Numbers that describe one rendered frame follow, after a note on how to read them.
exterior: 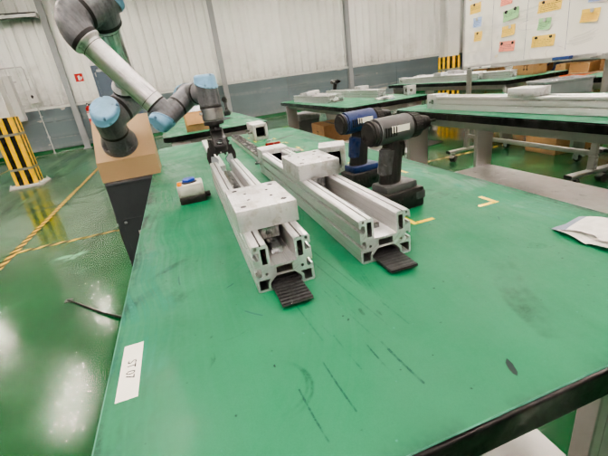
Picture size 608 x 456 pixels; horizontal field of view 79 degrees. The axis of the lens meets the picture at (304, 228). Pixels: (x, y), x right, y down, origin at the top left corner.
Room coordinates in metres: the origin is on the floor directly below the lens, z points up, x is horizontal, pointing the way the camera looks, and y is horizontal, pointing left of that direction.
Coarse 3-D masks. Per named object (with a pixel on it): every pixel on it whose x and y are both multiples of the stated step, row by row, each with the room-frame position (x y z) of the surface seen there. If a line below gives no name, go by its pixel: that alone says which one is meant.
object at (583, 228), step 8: (584, 216) 0.63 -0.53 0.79; (592, 216) 0.62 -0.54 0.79; (568, 224) 0.61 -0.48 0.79; (576, 224) 0.60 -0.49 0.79; (584, 224) 0.59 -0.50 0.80; (592, 224) 0.58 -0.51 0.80; (600, 224) 0.58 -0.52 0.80; (568, 232) 0.59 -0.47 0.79; (576, 232) 0.58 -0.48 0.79; (584, 232) 0.56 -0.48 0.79; (592, 232) 0.56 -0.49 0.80; (600, 232) 0.56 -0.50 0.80; (584, 240) 0.55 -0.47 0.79; (592, 240) 0.55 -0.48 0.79; (600, 240) 0.54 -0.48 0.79
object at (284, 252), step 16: (224, 176) 1.06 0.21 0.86; (240, 176) 1.12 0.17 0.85; (224, 192) 0.89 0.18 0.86; (224, 208) 0.98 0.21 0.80; (288, 224) 0.61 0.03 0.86; (240, 240) 0.70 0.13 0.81; (256, 240) 0.57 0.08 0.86; (272, 240) 0.62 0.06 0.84; (288, 240) 0.60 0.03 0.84; (304, 240) 0.56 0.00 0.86; (256, 256) 0.56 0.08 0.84; (272, 256) 0.58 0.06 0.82; (288, 256) 0.57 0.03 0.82; (304, 256) 0.56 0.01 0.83; (256, 272) 0.56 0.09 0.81; (272, 272) 0.54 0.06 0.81; (304, 272) 0.58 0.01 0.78; (272, 288) 0.54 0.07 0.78
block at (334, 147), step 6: (318, 144) 1.33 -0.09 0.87; (324, 144) 1.31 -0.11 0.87; (330, 144) 1.30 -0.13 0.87; (336, 144) 1.28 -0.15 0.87; (342, 144) 1.27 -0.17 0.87; (324, 150) 1.26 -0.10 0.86; (330, 150) 1.25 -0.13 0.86; (336, 150) 1.25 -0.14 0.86; (342, 150) 1.25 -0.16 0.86; (336, 156) 1.27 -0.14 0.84; (342, 156) 1.25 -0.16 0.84; (342, 162) 1.25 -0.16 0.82; (342, 168) 1.27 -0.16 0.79
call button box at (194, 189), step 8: (184, 184) 1.15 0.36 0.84; (192, 184) 1.14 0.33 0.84; (200, 184) 1.14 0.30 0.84; (184, 192) 1.13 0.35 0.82; (192, 192) 1.13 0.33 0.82; (200, 192) 1.14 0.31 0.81; (208, 192) 1.18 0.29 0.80; (184, 200) 1.13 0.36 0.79; (192, 200) 1.13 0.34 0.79; (200, 200) 1.14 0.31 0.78
